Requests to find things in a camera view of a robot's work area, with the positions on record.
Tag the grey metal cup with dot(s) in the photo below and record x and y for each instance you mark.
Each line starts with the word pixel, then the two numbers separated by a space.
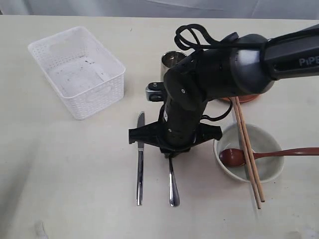
pixel 168 60

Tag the brown wooden plate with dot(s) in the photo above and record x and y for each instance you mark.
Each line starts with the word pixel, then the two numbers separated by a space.
pixel 242 99

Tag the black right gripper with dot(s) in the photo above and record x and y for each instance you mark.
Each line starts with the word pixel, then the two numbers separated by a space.
pixel 177 130

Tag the silver metal table knife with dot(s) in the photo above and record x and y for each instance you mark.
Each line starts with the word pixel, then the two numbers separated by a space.
pixel 140 170

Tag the brown wooden chopstick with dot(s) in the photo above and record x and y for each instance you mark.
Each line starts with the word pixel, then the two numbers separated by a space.
pixel 246 155
pixel 252 159

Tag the white perforated plastic basket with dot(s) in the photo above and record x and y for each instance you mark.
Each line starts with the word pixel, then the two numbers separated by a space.
pixel 86 76

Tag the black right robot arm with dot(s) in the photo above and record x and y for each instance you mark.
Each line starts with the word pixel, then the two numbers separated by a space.
pixel 234 66

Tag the grey speckled ceramic bowl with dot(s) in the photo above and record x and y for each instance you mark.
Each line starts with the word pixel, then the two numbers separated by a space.
pixel 269 168

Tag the silver metal fork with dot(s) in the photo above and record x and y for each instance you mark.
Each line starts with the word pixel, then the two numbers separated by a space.
pixel 174 199

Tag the brown wooden spoon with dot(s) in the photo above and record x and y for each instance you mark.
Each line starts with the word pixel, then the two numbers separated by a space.
pixel 235 157

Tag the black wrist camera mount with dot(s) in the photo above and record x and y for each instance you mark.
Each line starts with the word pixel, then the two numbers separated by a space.
pixel 155 92

